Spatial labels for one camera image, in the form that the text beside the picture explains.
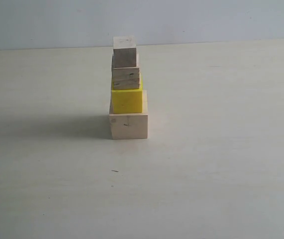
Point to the yellow cube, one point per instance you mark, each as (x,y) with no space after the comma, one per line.
(128,100)

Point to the large wooden base cube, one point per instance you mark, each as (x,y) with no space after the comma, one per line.
(129,126)

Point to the medium wooden cube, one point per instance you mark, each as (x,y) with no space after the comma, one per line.
(127,78)

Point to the small wooden cube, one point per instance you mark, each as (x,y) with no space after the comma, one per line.
(124,51)

